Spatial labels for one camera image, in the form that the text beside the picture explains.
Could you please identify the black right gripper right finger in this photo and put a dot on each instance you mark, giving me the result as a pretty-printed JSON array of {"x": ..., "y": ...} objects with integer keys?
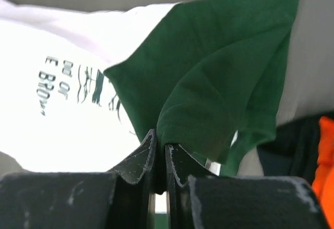
[{"x": 199, "y": 199}]

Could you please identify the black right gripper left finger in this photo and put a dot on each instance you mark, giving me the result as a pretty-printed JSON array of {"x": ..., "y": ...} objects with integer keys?
[{"x": 122, "y": 197}]

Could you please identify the white and green t shirt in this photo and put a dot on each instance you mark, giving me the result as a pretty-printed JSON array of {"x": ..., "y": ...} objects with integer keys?
[{"x": 80, "y": 90}]

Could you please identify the folded orange t shirt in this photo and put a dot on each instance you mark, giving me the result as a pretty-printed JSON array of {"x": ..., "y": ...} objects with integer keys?
[{"x": 323, "y": 182}]

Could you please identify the folded black t shirt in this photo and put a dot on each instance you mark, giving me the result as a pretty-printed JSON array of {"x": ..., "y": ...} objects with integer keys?
[{"x": 294, "y": 151}]

